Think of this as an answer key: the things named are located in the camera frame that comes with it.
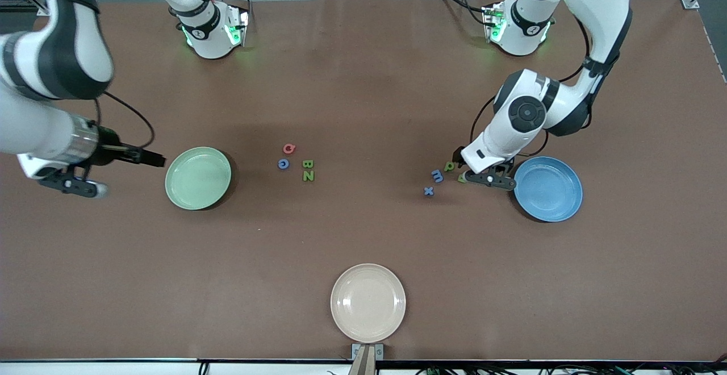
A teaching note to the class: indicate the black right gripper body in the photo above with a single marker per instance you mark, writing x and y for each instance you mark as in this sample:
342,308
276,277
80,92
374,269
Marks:
108,142

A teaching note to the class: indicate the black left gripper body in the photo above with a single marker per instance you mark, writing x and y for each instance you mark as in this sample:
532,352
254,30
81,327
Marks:
458,155

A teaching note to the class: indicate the blue foam letter m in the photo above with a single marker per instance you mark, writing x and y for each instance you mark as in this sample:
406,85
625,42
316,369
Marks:
437,176

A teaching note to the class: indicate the blue foam letter O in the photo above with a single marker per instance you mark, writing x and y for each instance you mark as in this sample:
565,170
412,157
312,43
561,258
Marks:
283,163

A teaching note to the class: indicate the red foam letter Q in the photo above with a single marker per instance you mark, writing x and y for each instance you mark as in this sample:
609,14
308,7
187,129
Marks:
289,148

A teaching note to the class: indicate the green foam letter B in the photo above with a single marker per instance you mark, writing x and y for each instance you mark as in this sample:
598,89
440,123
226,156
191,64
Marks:
308,164

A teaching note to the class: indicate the green foam letter Z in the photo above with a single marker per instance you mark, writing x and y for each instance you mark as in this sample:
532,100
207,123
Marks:
308,176

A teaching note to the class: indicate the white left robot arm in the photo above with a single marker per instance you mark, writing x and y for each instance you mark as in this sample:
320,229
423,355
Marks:
596,0

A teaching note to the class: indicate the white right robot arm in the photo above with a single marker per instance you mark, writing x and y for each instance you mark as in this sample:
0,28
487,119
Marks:
34,125

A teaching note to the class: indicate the light green plate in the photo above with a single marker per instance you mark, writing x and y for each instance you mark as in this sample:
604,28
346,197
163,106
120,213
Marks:
198,178

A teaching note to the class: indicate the blue plate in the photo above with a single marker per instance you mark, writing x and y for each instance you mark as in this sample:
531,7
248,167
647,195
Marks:
548,188

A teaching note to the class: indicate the brown table mat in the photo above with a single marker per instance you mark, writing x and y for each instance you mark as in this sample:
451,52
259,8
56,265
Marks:
363,108

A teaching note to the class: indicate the beige plate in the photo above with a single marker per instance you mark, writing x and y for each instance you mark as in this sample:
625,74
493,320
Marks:
368,303

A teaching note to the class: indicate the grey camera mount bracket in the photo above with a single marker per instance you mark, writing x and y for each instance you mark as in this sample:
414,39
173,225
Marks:
367,358

